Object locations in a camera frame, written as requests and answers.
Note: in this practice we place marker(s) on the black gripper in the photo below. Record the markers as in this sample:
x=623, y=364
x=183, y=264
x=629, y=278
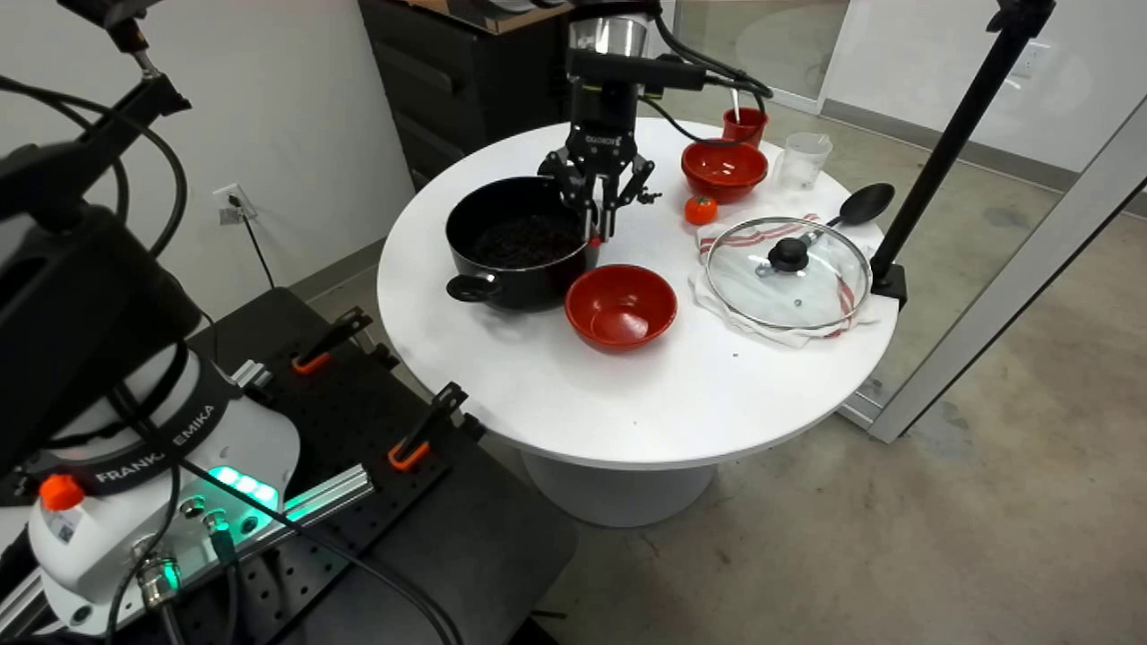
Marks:
x=604, y=131

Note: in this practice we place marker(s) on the black cooking pot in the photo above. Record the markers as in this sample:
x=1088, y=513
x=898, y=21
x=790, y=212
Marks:
x=526, y=275

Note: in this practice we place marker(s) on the shallow red bowl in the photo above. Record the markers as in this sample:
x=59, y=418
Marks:
x=623, y=311

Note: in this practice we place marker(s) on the Franka robot arm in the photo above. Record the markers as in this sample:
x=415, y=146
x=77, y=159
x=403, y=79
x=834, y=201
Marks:
x=239, y=444

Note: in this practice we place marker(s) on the deep red bowl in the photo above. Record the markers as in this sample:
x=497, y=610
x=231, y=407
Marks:
x=723, y=165

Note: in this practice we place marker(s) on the small orange toy tomato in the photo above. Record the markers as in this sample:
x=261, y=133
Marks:
x=699, y=212

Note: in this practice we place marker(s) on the red mug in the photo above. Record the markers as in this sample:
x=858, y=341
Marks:
x=746, y=128

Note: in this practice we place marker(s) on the white straw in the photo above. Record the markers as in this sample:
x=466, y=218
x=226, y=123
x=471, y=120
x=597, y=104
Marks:
x=735, y=85

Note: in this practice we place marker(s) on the cardboard box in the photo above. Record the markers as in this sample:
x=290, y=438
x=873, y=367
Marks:
x=515, y=21

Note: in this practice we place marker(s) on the clear plastic cup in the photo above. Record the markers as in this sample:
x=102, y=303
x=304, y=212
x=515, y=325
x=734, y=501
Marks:
x=808, y=162

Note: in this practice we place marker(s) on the black plastic serving spoon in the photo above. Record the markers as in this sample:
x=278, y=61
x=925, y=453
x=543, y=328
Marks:
x=862, y=201

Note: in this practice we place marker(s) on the black tripod pole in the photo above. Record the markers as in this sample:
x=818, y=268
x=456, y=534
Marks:
x=954, y=131

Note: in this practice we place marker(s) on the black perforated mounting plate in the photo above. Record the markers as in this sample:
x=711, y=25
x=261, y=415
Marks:
x=478, y=550

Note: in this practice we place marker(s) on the orange round knob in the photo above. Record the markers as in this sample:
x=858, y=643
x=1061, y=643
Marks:
x=59, y=491

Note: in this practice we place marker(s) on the white table pedestal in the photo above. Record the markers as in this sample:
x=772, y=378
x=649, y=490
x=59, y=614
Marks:
x=623, y=497

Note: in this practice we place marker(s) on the white wall outlet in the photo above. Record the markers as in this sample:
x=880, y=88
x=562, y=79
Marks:
x=226, y=201

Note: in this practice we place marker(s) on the aluminium rail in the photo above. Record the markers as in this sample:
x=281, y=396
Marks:
x=336, y=490

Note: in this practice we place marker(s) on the grey metal door frame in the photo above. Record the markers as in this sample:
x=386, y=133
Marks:
x=1016, y=287

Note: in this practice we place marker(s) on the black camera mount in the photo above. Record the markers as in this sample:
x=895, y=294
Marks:
x=130, y=111

